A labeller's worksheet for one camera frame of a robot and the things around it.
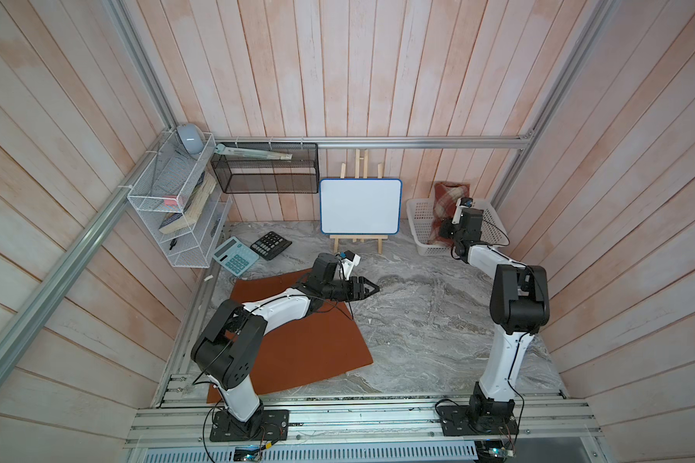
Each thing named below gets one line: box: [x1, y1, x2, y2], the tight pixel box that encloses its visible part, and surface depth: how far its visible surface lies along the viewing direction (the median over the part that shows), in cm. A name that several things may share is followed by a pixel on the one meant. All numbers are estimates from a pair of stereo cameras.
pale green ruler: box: [214, 143, 294, 161], surface depth 92 cm
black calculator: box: [250, 230, 293, 262], surface depth 113 cm
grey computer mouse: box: [176, 123, 205, 155], surface depth 84 cm
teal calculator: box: [212, 236, 260, 277], surface depth 109 cm
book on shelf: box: [158, 170, 218, 235], surface depth 83 cm
